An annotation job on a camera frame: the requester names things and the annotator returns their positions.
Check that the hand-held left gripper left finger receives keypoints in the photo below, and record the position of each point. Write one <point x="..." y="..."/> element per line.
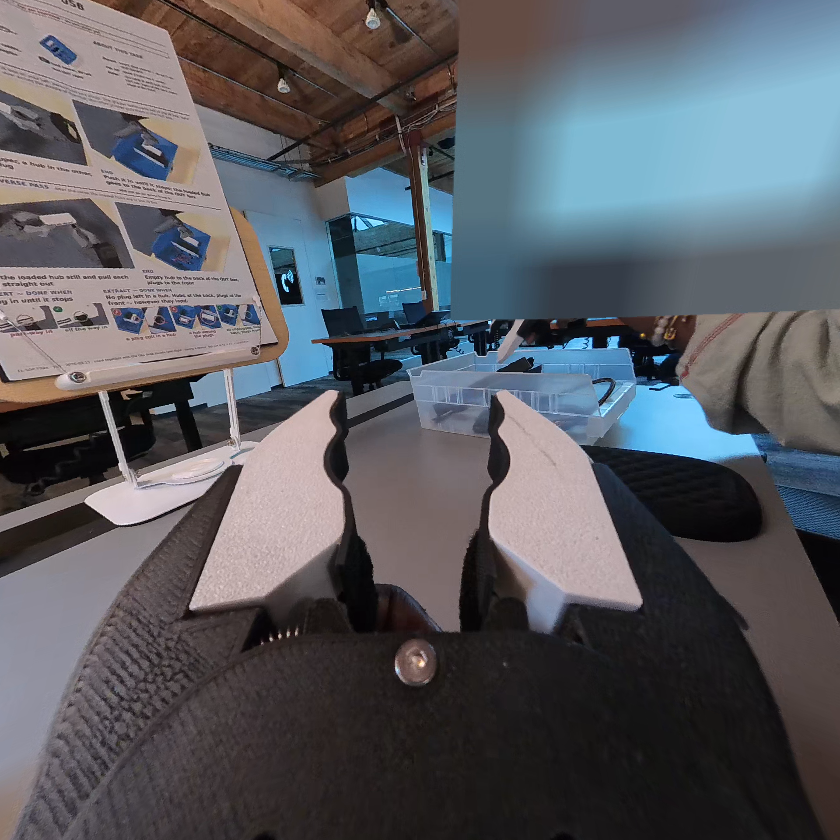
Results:
<point x="275" y="525"/>

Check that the phone icon door window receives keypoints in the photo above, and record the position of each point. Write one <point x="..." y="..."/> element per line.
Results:
<point x="287" y="281"/>

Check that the clear plastic bin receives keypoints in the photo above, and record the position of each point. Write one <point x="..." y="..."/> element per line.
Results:
<point x="512" y="400"/>

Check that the black mesh wrist rest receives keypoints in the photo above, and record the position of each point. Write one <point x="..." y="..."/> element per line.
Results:
<point x="682" y="492"/>

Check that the white track spotlight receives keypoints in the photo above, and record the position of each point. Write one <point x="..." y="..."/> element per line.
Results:
<point x="373" y="16"/>
<point x="283" y="82"/>

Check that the wooden display board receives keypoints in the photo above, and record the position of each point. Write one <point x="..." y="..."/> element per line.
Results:
<point x="26" y="392"/>

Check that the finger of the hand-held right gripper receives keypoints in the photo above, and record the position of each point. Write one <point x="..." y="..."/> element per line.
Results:
<point x="510" y="344"/>

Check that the person's right forearm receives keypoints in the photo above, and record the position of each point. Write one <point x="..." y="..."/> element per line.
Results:
<point x="754" y="374"/>

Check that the printed instruction sheet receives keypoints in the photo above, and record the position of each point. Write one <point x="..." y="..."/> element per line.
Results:
<point x="131" y="216"/>

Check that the black office chair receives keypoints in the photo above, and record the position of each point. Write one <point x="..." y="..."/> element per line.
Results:
<point x="348" y="328"/>
<point x="79" y="453"/>

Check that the wooden top desk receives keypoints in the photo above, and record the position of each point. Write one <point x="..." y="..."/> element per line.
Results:
<point x="367" y="336"/>

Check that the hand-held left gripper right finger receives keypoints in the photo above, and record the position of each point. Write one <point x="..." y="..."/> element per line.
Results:
<point x="558" y="518"/>

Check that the person's leg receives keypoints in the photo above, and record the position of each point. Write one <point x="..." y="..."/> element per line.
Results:
<point x="807" y="479"/>

